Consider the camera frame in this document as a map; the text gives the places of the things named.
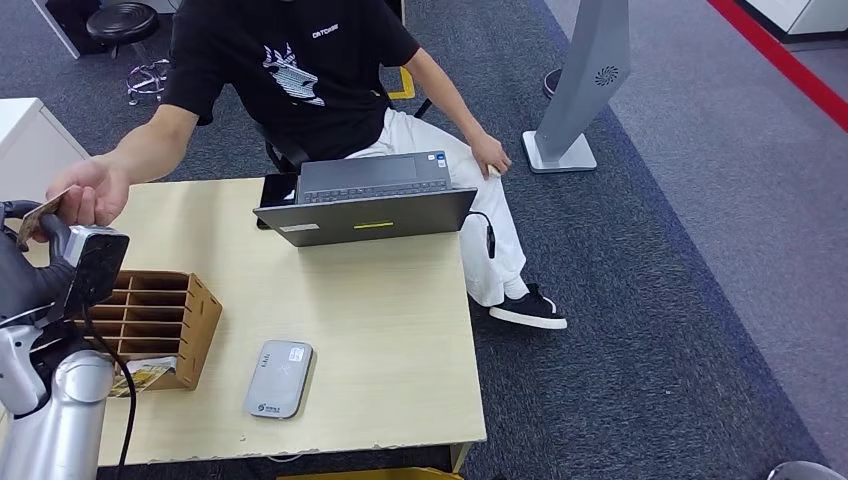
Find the dark round base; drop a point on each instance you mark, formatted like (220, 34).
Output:
(552, 84)

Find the white card sleeve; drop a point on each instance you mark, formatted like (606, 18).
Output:
(159, 362)

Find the person's right hand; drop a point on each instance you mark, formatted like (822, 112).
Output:
(96, 192)

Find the tan ID card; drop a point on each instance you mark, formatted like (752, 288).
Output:
(41, 210)

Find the brown slotted card organizer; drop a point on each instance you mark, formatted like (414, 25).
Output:
(202, 324)

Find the person's right forearm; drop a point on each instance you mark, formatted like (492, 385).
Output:
(149, 146)

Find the white panel edge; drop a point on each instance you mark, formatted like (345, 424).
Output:
(56, 30)

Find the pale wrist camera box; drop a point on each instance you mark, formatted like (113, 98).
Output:
(96, 265)

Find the black shoe white sole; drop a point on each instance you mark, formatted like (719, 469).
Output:
(528, 310)

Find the grey card reader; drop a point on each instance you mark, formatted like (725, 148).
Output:
(278, 379)

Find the person's left forearm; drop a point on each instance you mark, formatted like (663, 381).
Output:
(444, 93)

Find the black round stool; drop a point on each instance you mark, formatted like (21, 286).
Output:
(122, 21)

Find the grey kiosk stand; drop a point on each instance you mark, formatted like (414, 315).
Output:
(588, 66)

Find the yellow printed room key card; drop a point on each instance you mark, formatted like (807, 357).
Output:
(142, 380)

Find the grey laptop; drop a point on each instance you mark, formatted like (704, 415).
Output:
(368, 224)

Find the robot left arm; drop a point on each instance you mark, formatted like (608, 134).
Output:
(53, 430)

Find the white furniture unit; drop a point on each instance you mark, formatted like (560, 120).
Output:
(795, 16)

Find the person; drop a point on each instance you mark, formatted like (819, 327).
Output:
(298, 66)

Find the person's left hand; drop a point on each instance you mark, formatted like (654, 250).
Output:
(489, 152)

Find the black phone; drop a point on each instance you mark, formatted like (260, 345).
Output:
(278, 191)

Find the black cabinet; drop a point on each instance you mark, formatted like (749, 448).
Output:
(69, 20)

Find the white cabinet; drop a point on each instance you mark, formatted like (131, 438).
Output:
(33, 146)

